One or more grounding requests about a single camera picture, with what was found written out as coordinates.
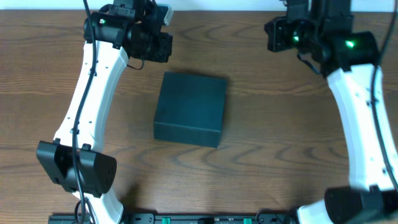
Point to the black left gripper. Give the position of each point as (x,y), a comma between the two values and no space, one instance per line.
(165,48)

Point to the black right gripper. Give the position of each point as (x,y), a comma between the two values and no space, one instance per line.
(275,30)

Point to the dark green box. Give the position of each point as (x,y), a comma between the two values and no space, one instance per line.
(190,109)

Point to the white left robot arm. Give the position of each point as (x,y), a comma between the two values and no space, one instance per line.
(74,159)

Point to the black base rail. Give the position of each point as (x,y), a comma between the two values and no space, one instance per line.
(262,218)

